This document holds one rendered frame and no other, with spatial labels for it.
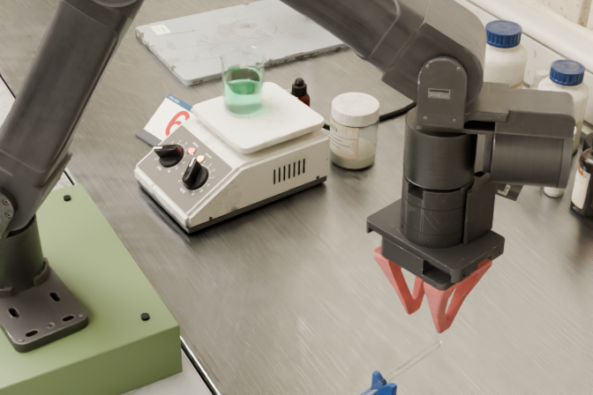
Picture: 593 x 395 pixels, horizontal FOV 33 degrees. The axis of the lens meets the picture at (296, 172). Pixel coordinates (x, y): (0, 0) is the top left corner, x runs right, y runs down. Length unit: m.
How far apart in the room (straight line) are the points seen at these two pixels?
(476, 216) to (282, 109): 0.43
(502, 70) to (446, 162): 0.56
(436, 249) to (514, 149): 0.11
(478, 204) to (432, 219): 0.04
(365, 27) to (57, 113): 0.27
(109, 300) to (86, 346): 0.06
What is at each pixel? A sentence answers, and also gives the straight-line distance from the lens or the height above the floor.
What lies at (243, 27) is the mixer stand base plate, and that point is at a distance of 1.57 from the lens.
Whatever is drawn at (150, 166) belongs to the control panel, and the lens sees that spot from 1.18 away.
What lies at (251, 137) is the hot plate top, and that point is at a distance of 1.13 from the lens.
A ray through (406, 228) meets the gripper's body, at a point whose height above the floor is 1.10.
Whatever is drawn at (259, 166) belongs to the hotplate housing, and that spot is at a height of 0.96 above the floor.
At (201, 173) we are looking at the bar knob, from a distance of 1.13.
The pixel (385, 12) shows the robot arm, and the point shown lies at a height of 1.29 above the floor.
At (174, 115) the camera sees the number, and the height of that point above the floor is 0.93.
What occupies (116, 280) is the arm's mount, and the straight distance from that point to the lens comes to 0.98.
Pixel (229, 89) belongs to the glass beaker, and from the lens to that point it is 1.15.
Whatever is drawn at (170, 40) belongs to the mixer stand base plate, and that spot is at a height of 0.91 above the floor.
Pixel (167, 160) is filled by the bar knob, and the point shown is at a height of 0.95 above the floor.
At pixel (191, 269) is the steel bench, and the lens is 1.08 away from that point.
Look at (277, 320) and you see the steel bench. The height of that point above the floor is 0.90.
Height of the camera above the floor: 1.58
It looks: 33 degrees down
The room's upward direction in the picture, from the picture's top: 1 degrees clockwise
